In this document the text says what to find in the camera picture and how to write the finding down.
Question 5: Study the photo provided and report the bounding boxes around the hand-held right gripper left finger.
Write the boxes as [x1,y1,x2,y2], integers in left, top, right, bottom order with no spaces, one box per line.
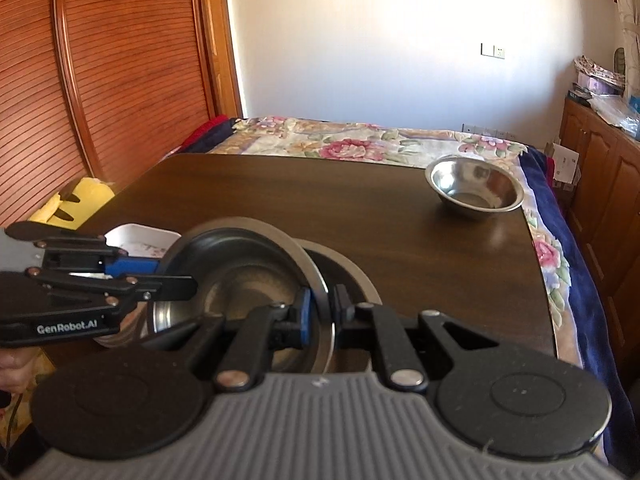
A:
[145,287,313,393]

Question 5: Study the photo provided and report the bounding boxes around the patterned curtain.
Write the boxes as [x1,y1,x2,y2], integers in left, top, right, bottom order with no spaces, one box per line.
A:
[605,0,640,96]

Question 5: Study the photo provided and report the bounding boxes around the white cardboard box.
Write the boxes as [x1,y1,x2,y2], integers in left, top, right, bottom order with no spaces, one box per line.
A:
[545,142,582,186]

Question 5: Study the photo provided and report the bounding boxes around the patterned paper bag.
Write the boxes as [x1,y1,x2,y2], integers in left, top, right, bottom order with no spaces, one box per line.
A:
[574,55,626,83]

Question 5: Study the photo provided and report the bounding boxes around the red cloth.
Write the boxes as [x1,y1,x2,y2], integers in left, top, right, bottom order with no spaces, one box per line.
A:
[177,115,231,153]

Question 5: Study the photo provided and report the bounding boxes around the white floral plate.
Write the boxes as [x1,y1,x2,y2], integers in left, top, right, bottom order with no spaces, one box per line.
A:
[104,223,182,261]

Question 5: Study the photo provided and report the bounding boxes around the clear plastic bags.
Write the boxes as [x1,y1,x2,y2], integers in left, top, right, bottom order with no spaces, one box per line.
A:
[587,95,640,136]

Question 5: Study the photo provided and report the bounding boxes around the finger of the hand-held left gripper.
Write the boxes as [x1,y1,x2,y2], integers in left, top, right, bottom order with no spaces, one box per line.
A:
[0,267,198,309]
[4,222,166,277]

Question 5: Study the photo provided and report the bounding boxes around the person's left hand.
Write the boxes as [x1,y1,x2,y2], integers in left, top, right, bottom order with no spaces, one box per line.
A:
[0,347,41,396]

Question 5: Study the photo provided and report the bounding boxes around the purple box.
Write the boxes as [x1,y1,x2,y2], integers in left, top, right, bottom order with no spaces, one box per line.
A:
[577,72,623,96]

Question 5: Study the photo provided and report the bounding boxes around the wooden cabinet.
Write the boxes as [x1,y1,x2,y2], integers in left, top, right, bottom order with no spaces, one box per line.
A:
[557,97,640,391]

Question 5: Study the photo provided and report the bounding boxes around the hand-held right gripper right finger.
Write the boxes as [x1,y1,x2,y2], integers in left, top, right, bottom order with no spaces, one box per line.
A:
[334,284,500,393]

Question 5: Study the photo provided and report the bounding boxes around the dark tabletop board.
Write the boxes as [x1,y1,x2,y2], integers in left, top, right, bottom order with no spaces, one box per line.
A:
[185,117,631,461]

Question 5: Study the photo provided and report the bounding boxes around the floral blanket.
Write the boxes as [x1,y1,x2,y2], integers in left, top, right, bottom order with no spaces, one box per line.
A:
[207,116,573,311]

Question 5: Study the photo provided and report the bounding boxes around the stainless steel bowl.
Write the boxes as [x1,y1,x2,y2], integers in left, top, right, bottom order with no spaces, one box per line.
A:
[95,239,386,375]
[150,216,337,376]
[424,155,524,222]

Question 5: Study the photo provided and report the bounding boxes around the yellow plush toy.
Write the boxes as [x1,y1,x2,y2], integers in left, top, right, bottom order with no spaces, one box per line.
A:
[27,176,118,231]

